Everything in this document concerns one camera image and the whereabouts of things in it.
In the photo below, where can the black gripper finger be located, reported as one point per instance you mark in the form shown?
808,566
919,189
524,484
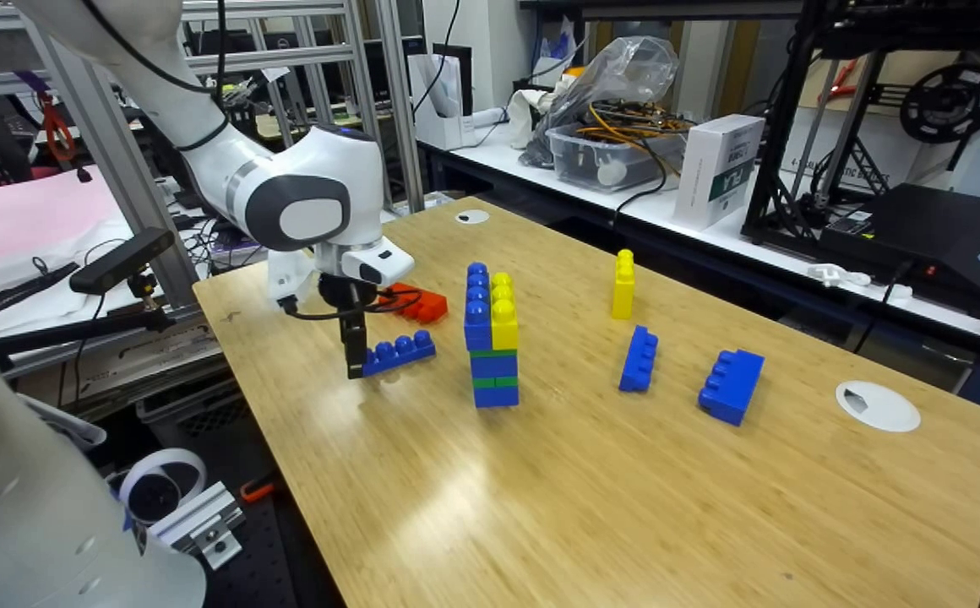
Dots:
355,349

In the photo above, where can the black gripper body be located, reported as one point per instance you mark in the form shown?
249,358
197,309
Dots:
349,300

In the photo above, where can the long blue toy block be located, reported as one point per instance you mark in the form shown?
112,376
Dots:
477,317
407,353

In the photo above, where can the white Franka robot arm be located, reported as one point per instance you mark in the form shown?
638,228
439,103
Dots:
290,208

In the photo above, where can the blue green stacked block tower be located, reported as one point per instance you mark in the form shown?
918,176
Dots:
494,382

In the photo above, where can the yellow toy block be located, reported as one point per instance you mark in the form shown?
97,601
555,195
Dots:
624,291
504,321

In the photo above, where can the narrow blue toy block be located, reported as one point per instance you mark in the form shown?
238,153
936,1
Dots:
641,364

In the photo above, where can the wide blue toy block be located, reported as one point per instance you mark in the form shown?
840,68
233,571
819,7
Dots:
730,391

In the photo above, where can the white VR controller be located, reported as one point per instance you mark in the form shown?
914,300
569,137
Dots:
163,456

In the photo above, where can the clear plastic storage bin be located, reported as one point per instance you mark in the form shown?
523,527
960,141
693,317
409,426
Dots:
602,163

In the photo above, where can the pink sheet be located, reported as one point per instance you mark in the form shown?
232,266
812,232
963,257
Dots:
17,224

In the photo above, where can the clear plastic bag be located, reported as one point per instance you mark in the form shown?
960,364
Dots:
638,68

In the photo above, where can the white cardboard box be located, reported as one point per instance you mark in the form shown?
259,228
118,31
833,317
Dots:
714,171

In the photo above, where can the white workbench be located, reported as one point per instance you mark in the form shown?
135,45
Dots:
739,239

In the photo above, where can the black filament spool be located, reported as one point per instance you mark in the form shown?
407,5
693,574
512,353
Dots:
906,103

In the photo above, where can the black device box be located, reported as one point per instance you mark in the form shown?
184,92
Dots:
950,242

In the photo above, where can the aluminium mounting rail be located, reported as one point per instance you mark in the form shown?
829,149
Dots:
203,514

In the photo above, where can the black camera on stand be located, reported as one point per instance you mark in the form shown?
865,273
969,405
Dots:
118,262

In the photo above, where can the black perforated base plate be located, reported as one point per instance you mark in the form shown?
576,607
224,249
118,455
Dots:
274,568

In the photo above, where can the black 3D printer frame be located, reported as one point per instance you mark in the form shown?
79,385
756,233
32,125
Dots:
791,113

